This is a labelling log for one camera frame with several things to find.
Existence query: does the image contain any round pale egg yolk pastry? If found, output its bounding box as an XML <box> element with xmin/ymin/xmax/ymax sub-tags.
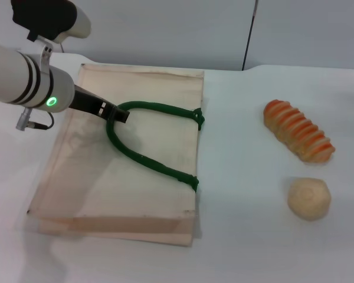
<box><xmin>287</xmin><ymin>176</ymin><xmax>332</xmax><ymax>221</ymax></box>

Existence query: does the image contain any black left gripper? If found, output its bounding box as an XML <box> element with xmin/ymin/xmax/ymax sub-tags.
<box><xmin>68</xmin><ymin>84</ymin><xmax>130</xmax><ymax>123</ymax></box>

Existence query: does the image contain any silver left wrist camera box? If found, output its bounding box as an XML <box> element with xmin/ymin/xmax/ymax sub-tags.
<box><xmin>11</xmin><ymin>0</ymin><xmax>92</xmax><ymax>44</ymax></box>

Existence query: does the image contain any cream bag with green handles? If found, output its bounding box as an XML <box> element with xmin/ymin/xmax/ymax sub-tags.
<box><xmin>26</xmin><ymin>63</ymin><xmax>206</xmax><ymax>248</ymax></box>

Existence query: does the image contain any orange striped bread loaf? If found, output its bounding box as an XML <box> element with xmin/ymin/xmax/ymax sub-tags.
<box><xmin>263</xmin><ymin>99</ymin><xmax>336</xmax><ymax>163</ymax></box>

